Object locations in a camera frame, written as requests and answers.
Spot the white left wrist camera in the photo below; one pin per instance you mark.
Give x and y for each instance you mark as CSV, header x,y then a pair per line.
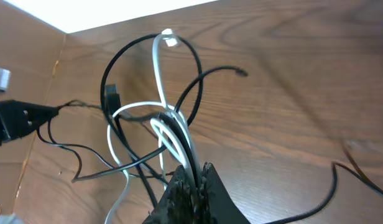
x,y
5,76

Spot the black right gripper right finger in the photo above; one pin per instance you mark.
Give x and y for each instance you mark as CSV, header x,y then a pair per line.
x,y
216,206

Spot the cardboard box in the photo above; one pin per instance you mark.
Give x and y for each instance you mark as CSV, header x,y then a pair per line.
x,y
29,52

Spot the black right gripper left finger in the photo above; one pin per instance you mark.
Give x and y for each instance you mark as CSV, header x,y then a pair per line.
x,y
175,206

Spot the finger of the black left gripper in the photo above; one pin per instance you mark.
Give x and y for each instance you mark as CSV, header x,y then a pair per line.
x,y
18,119

